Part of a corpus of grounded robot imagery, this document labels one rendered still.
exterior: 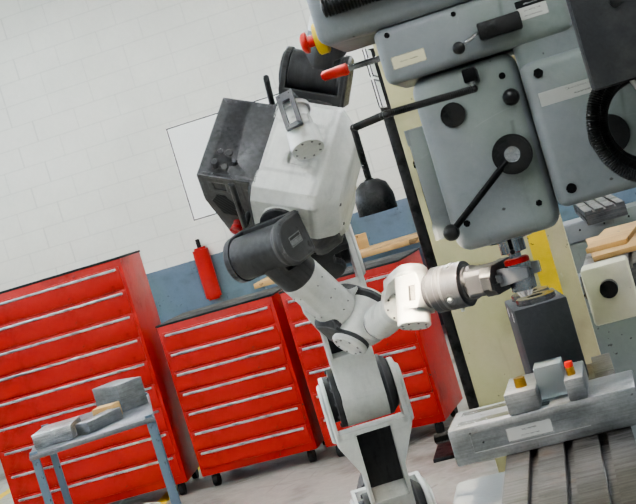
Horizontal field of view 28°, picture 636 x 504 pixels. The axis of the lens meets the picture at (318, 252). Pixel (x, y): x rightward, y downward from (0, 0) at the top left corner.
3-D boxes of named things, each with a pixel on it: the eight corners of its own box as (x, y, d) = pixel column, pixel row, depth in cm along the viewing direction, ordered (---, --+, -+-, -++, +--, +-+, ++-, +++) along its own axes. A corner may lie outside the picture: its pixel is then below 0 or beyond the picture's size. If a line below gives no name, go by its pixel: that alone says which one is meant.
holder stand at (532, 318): (536, 392, 277) (511, 305, 276) (525, 376, 299) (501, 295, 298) (589, 377, 276) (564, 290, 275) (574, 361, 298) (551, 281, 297)
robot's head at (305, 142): (295, 169, 253) (290, 145, 245) (283, 130, 258) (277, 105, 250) (327, 160, 253) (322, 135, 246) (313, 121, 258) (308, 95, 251)
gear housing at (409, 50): (386, 86, 219) (370, 31, 219) (402, 90, 243) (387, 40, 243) (575, 27, 213) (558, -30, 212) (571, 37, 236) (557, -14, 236)
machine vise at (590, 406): (457, 467, 232) (440, 411, 231) (465, 446, 246) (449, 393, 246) (646, 423, 224) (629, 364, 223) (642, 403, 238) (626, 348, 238)
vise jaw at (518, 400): (509, 416, 229) (503, 395, 229) (514, 398, 243) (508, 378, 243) (541, 408, 227) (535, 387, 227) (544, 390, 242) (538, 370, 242)
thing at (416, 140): (435, 241, 231) (403, 131, 230) (437, 239, 235) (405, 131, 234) (456, 235, 230) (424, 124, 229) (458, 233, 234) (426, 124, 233)
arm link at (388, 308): (400, 261, 241) (378, 281, 253) (403, 306, 238) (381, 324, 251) (431, 262, 243) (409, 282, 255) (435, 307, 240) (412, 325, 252)
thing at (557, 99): (559, 209, 216) (517, 64, 215) (557, 201, 240) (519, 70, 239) (669, 178, 212) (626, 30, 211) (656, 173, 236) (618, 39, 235)
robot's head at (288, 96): (297, 150, 253) (280, 133, 247) (286, 116, 258) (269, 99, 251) (324, 135, 252) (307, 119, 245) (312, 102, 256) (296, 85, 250)
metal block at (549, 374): (541, 400, 232) (532, 369, 231) (542, 393, 238) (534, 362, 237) (569, 393, 231) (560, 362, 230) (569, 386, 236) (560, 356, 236)
